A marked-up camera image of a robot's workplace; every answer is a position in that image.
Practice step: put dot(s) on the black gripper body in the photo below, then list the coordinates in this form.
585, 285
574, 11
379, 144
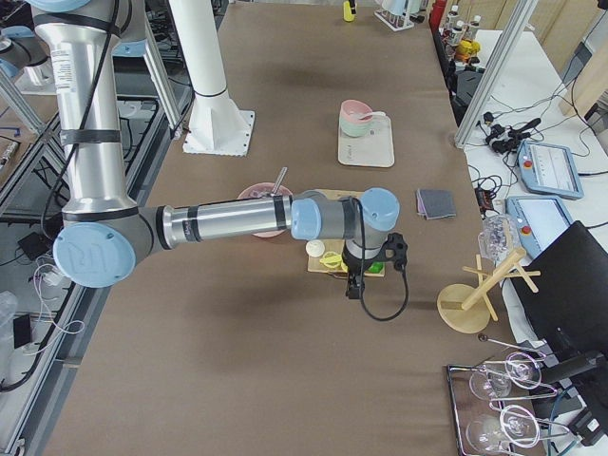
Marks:
353, 264

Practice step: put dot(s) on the white ceramic spoon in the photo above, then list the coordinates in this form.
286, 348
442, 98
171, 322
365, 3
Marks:
373, 115

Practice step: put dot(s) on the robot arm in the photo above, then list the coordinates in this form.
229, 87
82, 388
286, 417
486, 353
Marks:
109, 227
22, 51

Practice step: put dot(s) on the pink bowl with ice cubes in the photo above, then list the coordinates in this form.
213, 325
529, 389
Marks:
263, 190

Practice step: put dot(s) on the green bowl stack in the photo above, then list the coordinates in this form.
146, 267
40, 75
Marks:
355, 129

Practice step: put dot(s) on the green toy vegetable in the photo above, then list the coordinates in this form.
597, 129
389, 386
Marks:
376, 267

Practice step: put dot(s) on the yellow lemon slice toy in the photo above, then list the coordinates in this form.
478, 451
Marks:
332, 261

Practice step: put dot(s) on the wooden cutting board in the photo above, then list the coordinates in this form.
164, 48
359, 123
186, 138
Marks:
363, 222

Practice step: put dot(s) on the white steamed bun toy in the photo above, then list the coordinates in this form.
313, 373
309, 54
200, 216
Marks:
315, 248

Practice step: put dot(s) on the grey folded cloth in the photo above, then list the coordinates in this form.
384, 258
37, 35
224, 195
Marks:
435, 204

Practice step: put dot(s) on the wooden cup rack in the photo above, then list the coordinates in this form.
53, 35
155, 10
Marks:
466, 309

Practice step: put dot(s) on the metal ice scoop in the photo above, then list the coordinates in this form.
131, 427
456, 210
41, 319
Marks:
279, 179

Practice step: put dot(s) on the cream serving tray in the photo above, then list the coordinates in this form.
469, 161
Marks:
375, 149

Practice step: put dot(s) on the clear glass mug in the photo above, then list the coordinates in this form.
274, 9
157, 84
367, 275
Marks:
498, 237

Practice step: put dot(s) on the wine glass upper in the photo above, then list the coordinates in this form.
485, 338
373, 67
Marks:
493, 380

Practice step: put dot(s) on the wine glass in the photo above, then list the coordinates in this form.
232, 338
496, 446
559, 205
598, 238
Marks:
493, 380
515, 426

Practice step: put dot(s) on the blue teach pendant lower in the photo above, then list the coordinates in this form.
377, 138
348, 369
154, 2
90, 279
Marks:
540, 220

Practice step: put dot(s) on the blue teach pendant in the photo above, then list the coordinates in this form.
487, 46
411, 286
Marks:
540, 220
549, 169

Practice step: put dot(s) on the wine glass lower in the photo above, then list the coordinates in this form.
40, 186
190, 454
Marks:
515, 426

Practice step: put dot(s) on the black monitor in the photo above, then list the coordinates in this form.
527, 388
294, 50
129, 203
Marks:
569, 309

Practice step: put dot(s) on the blue teach pendant upper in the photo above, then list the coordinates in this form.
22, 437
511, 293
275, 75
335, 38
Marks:
549, 169

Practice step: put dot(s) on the black wire glass rack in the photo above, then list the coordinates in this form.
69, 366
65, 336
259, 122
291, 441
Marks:
465, 406

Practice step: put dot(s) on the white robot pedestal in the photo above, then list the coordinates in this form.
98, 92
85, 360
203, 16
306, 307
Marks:
216, 125

